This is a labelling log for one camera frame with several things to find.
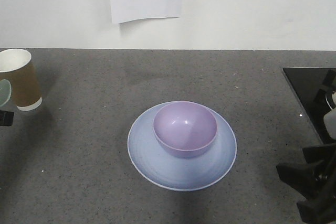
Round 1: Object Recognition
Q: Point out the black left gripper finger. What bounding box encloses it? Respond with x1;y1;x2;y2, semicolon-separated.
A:
0;110;14;126

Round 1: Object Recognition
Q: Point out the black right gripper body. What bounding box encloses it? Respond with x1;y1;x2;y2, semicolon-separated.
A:
276;144;335;223

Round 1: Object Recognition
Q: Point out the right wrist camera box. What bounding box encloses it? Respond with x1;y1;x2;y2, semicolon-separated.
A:
323;109;336;140

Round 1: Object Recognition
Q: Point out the purple plastic bowl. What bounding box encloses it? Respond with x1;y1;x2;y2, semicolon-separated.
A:
152;101;218;158

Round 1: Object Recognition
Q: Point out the black gas stove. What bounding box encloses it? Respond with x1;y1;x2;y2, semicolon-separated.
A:
283;67;335;144

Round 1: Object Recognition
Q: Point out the light green plastic spoon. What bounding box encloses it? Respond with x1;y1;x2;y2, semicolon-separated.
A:
0;79;12;107

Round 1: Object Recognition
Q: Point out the light blue plate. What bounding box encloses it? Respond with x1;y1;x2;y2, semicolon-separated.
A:
127;103;237;191

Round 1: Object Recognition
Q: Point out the brown paper cup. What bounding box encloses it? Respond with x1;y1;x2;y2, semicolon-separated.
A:
1;49;43;111

